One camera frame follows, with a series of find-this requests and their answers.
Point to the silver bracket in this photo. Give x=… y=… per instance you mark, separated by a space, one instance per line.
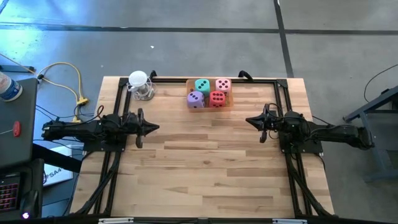
x=289 y=221
x=115 y=221

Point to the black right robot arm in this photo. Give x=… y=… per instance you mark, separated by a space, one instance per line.
x=335 y=133

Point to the orange translucent plastic bin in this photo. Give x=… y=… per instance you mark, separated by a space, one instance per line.
x=230 y=101

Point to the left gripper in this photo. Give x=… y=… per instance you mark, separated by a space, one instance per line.
x=132 y=126

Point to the white mushroom-shaped lamp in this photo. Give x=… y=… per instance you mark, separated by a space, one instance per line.
x=137 y=78

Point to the dark grey side table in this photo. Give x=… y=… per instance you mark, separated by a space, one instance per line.
x=25 y=102

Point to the large teal foam die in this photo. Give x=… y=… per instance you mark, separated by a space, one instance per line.
x=202 y=85

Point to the large purple foam die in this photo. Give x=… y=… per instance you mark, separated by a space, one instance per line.
x=195 y=99

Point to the white printed box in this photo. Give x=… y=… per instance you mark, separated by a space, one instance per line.
x=62 y=179

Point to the clear water bottle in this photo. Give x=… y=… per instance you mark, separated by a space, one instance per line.
x=11 y=90

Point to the black aluminium rig frame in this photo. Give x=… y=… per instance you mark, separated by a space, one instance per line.
x=174 y=81

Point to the black diagonal beam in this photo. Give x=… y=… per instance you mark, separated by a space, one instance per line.
x=56 y=158

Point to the backlit keyboard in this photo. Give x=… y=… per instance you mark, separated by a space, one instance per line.
x=8 y=196

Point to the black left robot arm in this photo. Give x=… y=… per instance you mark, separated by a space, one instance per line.
x=77 y=130

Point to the black floor bar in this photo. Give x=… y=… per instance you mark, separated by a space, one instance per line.
x=18 y=68

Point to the black computer mouse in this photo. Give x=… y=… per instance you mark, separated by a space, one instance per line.
x=29 y=202

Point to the black keyboard tray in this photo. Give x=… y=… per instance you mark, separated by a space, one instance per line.
x=31 y=174

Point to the red button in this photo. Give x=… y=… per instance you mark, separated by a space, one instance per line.
x=17 y=129

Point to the large pink foam die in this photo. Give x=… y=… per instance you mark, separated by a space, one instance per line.
x=223 y=84

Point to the dark metal cart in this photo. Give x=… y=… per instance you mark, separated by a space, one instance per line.
x=371 y=104

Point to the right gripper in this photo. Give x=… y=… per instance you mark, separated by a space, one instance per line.
x=276 y=123

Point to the large red foam die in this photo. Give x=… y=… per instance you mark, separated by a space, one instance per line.
x=217 y=99

